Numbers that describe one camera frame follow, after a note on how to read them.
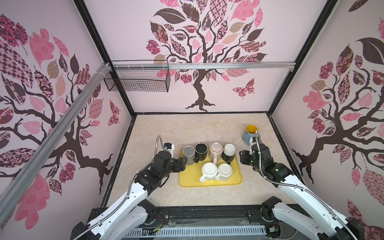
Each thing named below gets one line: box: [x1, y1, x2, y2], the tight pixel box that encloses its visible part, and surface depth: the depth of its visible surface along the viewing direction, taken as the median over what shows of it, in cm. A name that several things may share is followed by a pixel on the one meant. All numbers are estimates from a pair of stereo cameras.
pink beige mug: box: [208, 142, 224, 165], surface depth 88 cm
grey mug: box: [182, 145, 196, 165], surface depth 87 cm
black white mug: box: [221, 143, 236, 165], surface depth 90 cm
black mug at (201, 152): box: [194, 142, 208, 164], surface depth 90 cm
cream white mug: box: [214, 163, 233, 182], surface depth 83 cm
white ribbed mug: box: [199, 162, 218, 183], surface depth 82 cm
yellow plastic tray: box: [179, 149, 243, 188], surface depth 85 cm
